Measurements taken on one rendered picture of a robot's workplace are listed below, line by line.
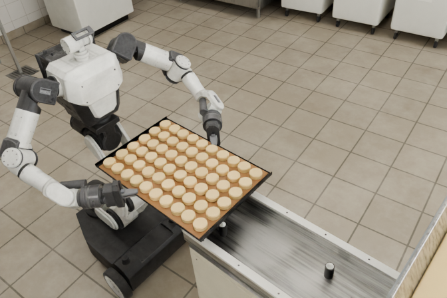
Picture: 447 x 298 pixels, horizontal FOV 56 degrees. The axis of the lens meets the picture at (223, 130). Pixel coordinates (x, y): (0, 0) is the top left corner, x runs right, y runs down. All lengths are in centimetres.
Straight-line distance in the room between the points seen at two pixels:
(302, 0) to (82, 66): 361
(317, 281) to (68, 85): 119
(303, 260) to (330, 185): 147
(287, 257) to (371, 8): 356
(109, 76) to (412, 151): 232
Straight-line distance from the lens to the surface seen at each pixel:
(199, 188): 157
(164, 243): 249
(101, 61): 184
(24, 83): 180
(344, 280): 156
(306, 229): 161
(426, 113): 381
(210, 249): 154
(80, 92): 179
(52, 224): 307
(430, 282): 110
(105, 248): 259
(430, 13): 463
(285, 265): 157
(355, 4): 481
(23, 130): 177
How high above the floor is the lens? 215
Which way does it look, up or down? 39 degrees down
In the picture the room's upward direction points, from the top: 5 degrees counter-clockwise
